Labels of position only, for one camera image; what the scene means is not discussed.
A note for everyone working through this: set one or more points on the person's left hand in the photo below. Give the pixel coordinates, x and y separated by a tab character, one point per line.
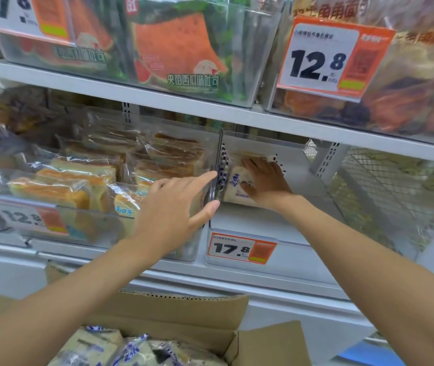
167	213

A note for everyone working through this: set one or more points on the person's right hand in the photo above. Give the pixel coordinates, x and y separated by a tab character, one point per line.
268	186

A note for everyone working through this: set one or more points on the person's left thumb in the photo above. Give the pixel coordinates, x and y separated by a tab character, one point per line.
206	214

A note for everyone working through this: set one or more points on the person's right thumb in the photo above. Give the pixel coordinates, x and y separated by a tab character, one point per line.
246	189

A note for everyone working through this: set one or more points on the white bread packet blue print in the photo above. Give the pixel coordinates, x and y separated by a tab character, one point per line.
131	352
234	186
87	346
186	356

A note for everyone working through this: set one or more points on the person's right forearm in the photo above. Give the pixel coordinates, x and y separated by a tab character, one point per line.
373	278

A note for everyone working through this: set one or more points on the person's left forearm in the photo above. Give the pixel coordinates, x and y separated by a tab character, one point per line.
56	312

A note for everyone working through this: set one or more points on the small orange white price tag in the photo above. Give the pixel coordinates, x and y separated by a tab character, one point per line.
232	248
22	217

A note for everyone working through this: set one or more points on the clear bin with one packet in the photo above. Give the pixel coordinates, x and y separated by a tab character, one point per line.
297	232

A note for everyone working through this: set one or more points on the white metal shelf board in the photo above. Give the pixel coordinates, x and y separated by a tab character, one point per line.
297	297
239	116

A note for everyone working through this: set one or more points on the white slotted shelf upright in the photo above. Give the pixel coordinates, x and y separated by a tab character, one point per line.
327	163

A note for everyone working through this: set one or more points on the brown cardboard box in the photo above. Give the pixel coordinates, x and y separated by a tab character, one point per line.
186	312

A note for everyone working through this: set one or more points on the clear bin with sliced bread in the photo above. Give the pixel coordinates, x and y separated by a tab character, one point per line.
98	228

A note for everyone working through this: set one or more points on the pile of sliced bread packets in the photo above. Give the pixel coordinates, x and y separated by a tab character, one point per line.
98	167

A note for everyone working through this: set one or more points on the clear bin with watermelon packets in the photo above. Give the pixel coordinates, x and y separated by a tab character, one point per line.
247	60

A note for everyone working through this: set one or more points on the large orange white price tag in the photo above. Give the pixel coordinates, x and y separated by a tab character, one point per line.
7	15
316	60

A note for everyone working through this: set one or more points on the watermelon toast packet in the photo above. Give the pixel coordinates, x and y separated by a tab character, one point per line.
87	30
178	45

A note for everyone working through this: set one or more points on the clear bin with croissant packets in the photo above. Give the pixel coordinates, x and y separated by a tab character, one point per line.
411	121

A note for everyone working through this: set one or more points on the pile of croissant packets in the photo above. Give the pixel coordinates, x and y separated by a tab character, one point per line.
415	83

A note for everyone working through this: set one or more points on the blue object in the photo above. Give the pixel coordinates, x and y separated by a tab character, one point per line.
369	356

